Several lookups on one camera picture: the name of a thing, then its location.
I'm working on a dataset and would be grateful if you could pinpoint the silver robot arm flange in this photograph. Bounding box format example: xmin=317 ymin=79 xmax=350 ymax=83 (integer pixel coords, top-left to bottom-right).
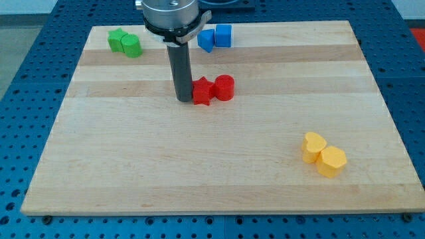
xmin=135 ymin=0 xmax=212 ymax=47

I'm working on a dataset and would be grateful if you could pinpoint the red star block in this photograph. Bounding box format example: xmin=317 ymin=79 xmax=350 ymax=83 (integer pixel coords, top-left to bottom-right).
xmin=193 ymin=76 xmax=214 ymax=106

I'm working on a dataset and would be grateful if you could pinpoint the green star block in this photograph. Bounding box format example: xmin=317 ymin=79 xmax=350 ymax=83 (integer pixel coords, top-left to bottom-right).
xmin=108 ymin=28 xmax=128 ymax=52

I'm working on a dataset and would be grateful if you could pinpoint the red cylinder block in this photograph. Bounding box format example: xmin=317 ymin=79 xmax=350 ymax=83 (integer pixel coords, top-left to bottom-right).
xmin=214 ymin=74 xmax=234 ymax=101

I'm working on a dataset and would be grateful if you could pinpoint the dark grey cylindrical pointer tool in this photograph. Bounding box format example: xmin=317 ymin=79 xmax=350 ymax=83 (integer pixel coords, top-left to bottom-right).
xmin=167 ymin=43 xmax=193 ymax=102

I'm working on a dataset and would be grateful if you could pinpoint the blue triangular block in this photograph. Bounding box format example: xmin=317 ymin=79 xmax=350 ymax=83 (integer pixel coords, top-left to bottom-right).
xmin=197 ymin=29 xmax=215 ymax=53

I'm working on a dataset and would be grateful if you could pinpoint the blue cube block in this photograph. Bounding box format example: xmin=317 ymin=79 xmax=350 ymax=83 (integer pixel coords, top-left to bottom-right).
xmin=215 ymin=25 xmax=232 ymax=48

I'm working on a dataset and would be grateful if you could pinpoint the light wooden board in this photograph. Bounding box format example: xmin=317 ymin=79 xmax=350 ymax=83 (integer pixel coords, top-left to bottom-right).
xmin=21 ymin=21 xmax=424 ymax=216

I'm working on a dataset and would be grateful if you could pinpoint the yellow heart block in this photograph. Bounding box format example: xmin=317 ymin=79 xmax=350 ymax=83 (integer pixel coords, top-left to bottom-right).
xmin=301 ymin=131 xmax=327 ymax=163

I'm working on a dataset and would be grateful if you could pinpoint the green cylinder block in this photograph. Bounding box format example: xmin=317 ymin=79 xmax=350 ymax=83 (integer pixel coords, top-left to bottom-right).
xmin=121 ymin=34 xmax=143 ymax=58

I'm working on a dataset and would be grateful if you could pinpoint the yellow hexagon block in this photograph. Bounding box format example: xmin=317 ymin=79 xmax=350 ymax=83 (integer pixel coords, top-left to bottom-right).
xmin=315 ymin=146 xmax=347 ymax=178

